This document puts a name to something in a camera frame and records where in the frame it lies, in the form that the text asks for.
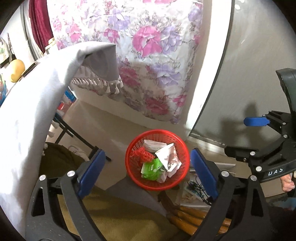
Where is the floral plastic wall cover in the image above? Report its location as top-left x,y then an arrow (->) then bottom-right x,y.
47,1 -> 203,124

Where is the yellow pomelo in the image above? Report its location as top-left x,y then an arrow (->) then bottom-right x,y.
10,59 -> 25,83

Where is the right hand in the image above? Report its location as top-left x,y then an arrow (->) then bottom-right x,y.
280,174 -> 295,192

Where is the light blue tablecloth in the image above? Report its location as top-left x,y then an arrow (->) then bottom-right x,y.
1,41 -> 119,235

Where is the white tissue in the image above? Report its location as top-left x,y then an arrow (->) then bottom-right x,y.
143,140 -> 167,153

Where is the red trash basket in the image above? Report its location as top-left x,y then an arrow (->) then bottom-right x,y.
125,130 -> 190,191

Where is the dark red curtain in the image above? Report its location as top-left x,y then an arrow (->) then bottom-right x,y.
29,0 -> 54,53

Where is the white paper cup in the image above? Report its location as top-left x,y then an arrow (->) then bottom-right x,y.
155,143 -> 182,172

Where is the red knotted string trash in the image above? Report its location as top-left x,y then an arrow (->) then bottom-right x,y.
130,147 -> 154,163

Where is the green white milk carton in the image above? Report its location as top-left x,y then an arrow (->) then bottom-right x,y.
141,158 -> 165,181

